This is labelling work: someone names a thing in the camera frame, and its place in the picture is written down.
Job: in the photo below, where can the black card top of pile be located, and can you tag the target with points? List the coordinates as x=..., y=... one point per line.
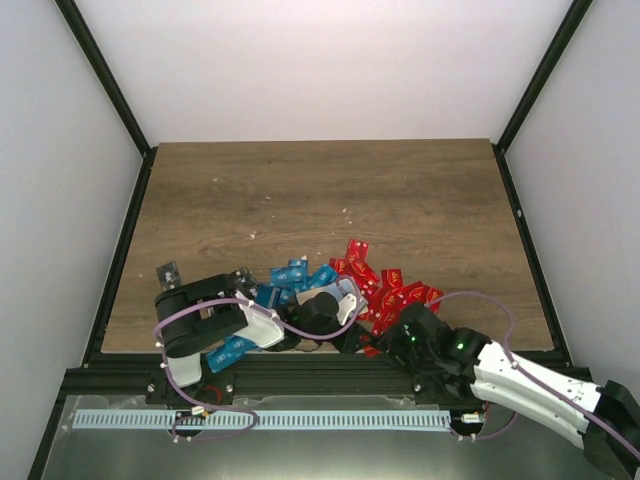
x=244, y=279

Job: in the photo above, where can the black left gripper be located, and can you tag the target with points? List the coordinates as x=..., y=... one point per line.
x=348, y=343

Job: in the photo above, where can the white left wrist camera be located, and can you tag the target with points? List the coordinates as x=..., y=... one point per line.
x=346, y=306

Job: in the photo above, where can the blue vip card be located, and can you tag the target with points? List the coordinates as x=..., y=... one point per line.
x=321, y=277
x=285, y=276

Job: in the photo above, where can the blue card top with chip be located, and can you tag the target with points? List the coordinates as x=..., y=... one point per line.
x=298, y=262

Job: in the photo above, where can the red VIP card long diagonal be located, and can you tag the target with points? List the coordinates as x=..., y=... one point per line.
x=363, y=275

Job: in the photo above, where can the red VIP card top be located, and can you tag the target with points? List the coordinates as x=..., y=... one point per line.
x=356, y=251

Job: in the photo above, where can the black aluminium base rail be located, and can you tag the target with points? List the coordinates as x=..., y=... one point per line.
x=322, y=374

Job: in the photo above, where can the black frame post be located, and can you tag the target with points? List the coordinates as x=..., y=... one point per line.
x=92, y=52
x=560, y=41

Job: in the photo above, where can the blue VIP card right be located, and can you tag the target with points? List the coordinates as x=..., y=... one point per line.
x=321, y=277

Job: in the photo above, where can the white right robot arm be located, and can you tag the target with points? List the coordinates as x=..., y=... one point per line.
x=600, y=420

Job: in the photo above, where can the lone black VIP card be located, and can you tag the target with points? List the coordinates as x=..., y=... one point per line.
x=168, y=276

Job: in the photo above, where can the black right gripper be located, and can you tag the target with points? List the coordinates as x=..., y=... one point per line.
x=391, y=338

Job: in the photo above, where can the black frame post right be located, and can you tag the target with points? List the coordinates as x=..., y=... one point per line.
x=560, y=41

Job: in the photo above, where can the light blue slotted cable duct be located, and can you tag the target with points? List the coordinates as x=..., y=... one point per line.
x=272, y=420

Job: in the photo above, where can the blue card near rail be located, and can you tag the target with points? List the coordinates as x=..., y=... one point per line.
x=232, y=350

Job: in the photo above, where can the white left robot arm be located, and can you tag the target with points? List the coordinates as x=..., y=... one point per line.
x=233, y=315

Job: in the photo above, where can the blue VIP card centre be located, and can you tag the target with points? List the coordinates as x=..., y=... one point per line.
x=285, y=276

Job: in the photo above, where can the black frame post left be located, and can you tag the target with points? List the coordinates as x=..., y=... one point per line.
x=92, y=52

